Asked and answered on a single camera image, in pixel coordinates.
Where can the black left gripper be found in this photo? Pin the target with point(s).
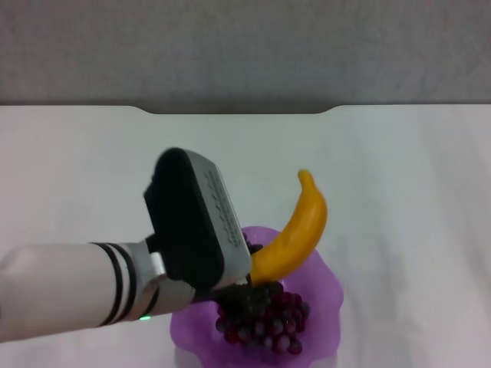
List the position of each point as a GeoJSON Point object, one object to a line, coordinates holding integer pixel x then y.
{"type": "Point", "coordinates": [226, 297]}

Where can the yellow plastic banana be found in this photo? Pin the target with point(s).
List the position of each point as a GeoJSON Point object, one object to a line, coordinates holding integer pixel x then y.
{"type": "Point", "coordinates": [299, 237]}

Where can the red purple grape bunch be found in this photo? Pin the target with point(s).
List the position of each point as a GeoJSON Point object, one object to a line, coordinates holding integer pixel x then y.
{"type": "Point", "coordinates": [268, 329]}

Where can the purple wavy plastic plate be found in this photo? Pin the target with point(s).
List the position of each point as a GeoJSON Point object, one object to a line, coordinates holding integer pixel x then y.
{"type": "Point", "coordinates": [326, 306]}

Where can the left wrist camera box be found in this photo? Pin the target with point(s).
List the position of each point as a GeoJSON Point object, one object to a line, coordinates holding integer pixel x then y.
{"type": "Point", "coordinates": [184, 222]}

